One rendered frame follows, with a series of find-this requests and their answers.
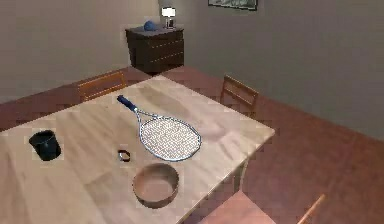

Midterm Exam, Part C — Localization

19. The brown wooden chair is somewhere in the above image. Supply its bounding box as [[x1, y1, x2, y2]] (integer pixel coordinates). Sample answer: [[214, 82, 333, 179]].
[[198, 190, 326, 224], [77, 69, 128, 102], [219, 75, 260, 116]]

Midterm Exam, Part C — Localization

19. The dark brown chest of drawers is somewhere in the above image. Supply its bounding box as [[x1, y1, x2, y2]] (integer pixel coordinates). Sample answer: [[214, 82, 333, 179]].
[[125, 26, 185, 74]]

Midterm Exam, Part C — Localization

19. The small black wristwatch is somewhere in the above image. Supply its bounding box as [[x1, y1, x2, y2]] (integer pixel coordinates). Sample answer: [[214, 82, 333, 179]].
[[117, 149, 132, 163]]

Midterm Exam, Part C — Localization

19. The brown wooden bowl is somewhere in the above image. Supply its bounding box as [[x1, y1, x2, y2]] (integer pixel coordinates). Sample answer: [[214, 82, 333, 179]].
[[132, 162, 180, 209]]

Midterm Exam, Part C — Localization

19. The light wooden dining table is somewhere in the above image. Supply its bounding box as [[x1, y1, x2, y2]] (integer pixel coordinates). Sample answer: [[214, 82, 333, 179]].
[[0, 74, 276, 224]]

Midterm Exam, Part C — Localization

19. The blue ball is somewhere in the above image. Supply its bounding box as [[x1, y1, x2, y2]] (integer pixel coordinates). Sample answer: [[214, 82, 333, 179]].
[[143, 20, 158, 32]]

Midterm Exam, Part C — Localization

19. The white table lamp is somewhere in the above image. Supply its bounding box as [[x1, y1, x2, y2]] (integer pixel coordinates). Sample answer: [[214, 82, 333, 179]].
[[161, 6, 177, 30]]

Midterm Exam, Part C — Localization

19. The black mug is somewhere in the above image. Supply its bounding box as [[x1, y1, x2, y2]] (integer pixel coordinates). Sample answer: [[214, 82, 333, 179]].
[[28, 129, 62, 162]]

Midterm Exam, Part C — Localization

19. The blue handled tennis racket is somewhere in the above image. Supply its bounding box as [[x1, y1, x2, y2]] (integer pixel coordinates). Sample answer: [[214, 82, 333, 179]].
[[116, 94, 203, 163]]

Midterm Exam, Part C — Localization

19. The dark framed wall picture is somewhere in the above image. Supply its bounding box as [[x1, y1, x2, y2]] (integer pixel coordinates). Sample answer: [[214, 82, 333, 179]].
[[208, 0, 258, 11]]

